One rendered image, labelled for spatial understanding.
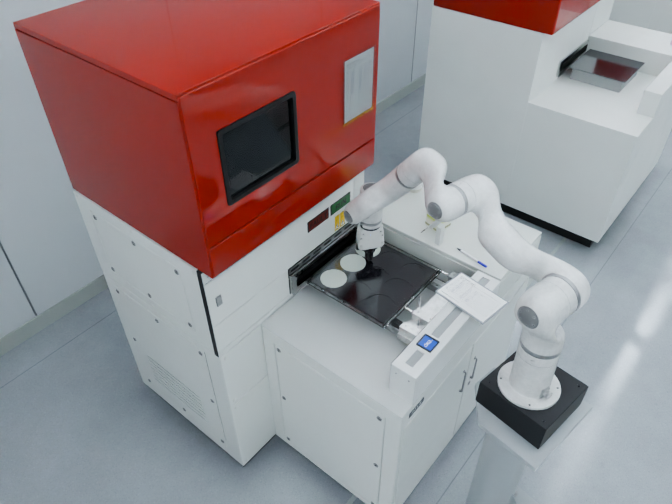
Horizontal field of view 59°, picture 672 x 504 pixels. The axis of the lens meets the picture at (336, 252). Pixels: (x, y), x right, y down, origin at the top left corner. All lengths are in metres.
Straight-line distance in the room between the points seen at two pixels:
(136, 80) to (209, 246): 0.48
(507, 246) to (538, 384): 0.44
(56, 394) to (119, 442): 0.47
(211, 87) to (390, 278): 1.06
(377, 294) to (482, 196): 0.61
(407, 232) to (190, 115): 1.13
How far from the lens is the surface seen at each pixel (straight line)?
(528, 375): 1.86
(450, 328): 2.01
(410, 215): 2.43
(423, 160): 1.80
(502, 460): 2.19
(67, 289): 3.59
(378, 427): 2.08
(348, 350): 2.10
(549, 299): 1.63
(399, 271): 2.26
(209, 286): 1.88
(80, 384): 3.29
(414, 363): 1.90
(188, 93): 1.48
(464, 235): 2.36
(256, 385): 2.41
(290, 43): 1.70
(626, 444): 3.12
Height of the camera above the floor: 2.45
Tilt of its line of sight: 41 degrees down
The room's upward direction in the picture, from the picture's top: 1 degrees counter-clockwise
